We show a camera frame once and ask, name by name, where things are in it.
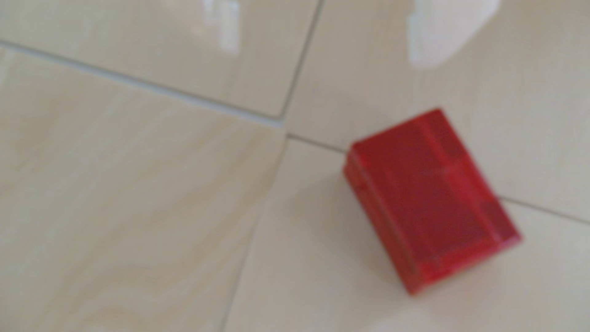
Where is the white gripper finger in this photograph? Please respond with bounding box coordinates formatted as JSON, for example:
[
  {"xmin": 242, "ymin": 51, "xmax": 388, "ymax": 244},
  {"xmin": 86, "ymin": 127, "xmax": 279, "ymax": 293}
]
[
  {"xmin": 200, "ymin": 0, "xmax": 242, "ymax": 57},
  {"xmin": 407, "ymin": 0, "xmax": 502, "ymax": 68}
]

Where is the red block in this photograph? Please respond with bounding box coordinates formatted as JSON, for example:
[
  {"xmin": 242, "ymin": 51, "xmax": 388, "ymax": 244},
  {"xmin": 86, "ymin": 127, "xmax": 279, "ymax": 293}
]
[{"xmin": 342, "ymin": 107, "xmax": 524, "ymax": 297}]

